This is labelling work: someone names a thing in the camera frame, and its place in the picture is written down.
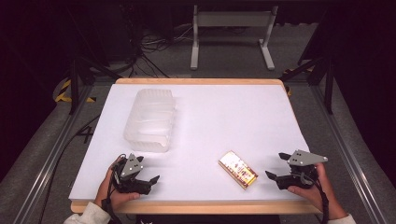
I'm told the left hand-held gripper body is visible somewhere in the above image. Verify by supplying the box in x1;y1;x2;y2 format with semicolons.
111;152;153;196

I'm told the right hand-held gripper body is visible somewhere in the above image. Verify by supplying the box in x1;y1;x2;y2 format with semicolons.
275;149;329;190

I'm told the gold foil packet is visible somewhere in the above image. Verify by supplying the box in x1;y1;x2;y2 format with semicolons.
218;150;260;190

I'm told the person's right hand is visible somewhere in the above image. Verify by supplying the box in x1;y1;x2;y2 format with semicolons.
287;161;347;220

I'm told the person's left hand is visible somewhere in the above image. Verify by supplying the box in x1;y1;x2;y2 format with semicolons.
94;156;141;213

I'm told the translucent plastic container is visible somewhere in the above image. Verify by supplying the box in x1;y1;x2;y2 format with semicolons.
122;88;177;154

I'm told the black floor tape mark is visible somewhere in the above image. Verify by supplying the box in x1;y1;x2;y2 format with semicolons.
75;125;94;145

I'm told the yellow black striped tape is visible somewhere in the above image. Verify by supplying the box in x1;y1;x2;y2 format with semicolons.
280;67;314;97
54;78;96;104

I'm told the white table sheet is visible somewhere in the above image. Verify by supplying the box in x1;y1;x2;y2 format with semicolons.
68;83;313;202

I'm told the black metal stand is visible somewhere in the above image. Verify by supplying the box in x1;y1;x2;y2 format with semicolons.
66;6;123;116
277;8;336;116

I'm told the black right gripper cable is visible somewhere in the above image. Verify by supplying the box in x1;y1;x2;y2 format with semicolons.
298;172;331;224

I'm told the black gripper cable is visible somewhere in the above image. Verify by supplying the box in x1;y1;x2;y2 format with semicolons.
101;154;127;224
298;172;331;224

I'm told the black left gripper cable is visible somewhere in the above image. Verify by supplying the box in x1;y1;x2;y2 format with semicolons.
101;154;127;224

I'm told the aluminium rail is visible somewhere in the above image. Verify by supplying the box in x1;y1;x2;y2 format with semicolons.
11;84;95;224
310;84;388;224

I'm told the black floor cable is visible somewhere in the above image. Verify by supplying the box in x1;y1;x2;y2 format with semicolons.
36;114;103;224

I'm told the bundle of floor cables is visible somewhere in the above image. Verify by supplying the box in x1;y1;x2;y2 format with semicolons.
122;22;194;79

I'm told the white metal table frame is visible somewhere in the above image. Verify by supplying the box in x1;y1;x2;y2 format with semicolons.
190;4;279;71

